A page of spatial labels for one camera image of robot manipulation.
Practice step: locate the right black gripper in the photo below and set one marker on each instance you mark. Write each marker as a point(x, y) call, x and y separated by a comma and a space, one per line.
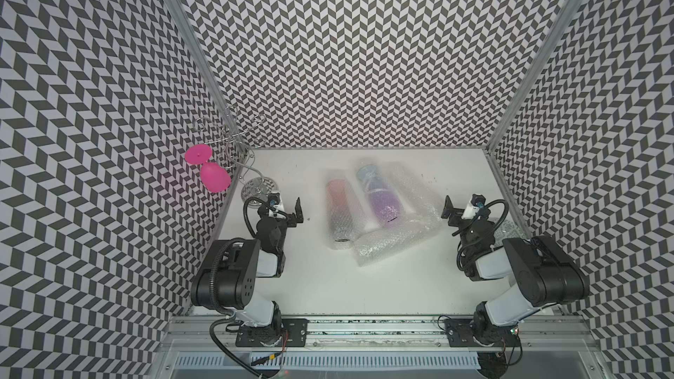
point(456, 212)

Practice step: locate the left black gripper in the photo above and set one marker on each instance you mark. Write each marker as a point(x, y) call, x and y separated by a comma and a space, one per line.
point(290, 219)

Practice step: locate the red black ribbed vase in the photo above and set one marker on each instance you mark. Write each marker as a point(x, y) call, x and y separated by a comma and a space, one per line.
point(341, 223)

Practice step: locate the clear bubble wrap sheet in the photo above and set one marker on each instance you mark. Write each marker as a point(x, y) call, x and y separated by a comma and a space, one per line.
point(359, 214)

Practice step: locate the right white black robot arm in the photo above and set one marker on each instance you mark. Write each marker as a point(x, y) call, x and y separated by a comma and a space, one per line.
point(543, 273)

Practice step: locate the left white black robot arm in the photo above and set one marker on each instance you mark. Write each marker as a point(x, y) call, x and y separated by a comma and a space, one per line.
point(226, 280)

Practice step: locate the clear bubble wrap roll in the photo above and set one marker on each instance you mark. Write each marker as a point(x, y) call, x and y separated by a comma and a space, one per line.
point(394, 238)

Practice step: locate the green patterned round bowl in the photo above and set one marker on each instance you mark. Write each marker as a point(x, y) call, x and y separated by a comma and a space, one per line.
point(508, 230)

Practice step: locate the purple blue wrapped tumbler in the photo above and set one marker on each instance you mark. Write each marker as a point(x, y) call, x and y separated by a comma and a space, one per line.
point(380, 194)

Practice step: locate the pink plastic wine glass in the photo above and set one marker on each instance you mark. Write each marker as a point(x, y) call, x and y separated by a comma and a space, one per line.
point(215, 178)

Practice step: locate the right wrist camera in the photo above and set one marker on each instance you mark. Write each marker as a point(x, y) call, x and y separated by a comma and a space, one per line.
point(476, 203)

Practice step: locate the chrome wire glass rack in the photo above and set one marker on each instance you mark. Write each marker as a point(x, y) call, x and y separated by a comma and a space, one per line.
point(235, 153)

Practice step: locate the aluminium front rail frame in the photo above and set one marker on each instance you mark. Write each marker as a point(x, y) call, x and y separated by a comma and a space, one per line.
point(380, 347)

